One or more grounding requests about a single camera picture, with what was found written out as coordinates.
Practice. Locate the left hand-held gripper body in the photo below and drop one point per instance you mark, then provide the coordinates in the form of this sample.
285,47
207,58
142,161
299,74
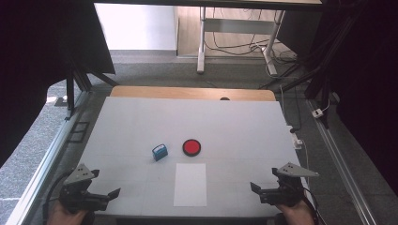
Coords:
76,193

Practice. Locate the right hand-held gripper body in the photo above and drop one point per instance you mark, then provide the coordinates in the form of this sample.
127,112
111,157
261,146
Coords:
286,193

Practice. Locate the blue self-inking stamp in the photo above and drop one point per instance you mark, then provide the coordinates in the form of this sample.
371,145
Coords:
160,152

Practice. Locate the round red ink pad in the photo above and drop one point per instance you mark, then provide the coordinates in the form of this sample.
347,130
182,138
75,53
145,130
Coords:
191,147

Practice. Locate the person's right hand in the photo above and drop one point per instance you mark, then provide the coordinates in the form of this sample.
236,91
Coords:
297,215

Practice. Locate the person's left hand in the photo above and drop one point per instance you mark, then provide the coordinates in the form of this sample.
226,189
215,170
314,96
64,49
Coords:
64,217

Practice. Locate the black floor frames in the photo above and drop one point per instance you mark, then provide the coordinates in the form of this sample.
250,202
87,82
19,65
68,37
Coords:
78,132

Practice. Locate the white table cover sheet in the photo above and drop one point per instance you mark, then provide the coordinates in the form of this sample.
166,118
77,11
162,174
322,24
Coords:
237,131

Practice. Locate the white paper sheet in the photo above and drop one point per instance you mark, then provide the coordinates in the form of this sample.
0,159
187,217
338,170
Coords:
190,185

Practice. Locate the small white adapter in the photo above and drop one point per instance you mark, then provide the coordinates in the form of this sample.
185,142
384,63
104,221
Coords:
317,113

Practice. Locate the black metal stand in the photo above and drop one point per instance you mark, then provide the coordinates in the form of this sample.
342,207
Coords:
70,90
316,84

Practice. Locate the black curtain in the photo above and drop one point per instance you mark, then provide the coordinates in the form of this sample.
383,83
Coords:
363,78
37,62

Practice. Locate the aluminium rail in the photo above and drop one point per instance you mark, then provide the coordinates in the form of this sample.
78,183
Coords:
341,165
47,159

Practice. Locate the white desk frame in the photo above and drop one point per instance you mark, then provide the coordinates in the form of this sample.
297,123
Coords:
202,40

